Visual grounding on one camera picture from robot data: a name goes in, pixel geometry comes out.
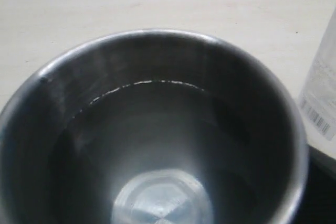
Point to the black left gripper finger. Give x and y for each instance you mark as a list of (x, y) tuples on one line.
[(318, 203)]

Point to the steel cup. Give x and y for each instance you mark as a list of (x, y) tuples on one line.
[(152, 126)]

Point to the clear plastic tall container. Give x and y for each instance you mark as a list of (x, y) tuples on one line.
[(317, 97)]

